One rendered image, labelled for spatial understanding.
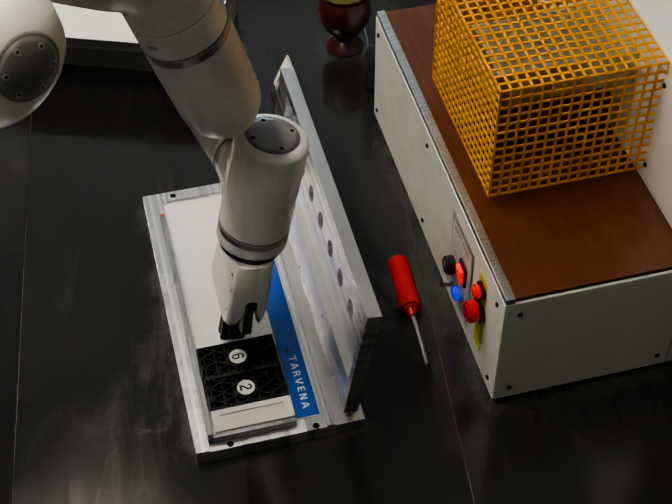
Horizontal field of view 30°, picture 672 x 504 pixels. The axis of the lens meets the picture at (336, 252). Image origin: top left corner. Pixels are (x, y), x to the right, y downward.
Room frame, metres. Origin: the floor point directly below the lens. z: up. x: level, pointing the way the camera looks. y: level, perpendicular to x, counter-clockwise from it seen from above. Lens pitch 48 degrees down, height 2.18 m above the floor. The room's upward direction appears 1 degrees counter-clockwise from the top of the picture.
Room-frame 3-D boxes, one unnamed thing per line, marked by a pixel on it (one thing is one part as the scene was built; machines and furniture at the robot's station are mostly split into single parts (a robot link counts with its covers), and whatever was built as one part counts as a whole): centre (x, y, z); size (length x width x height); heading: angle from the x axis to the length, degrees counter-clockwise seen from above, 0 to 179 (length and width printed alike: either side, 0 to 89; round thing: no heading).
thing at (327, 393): (1.05, 0.12, 0.92); 0.44 x 0.21 x 0.04; 14
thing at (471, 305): (0.96, -0.16, 1.01); 0.03 x 0.02 x 0.03; 14
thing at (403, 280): (1.04, -0.10, 0.91); 0.18 x 0.03 x 0.03; 10
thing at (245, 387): (0.91, 0.11, 0.93); 0.10 x 0.05 x 0.01; 104
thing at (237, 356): (0.95, 0.12, 0.93); 0.10 x 0.05 x 0.01; 104
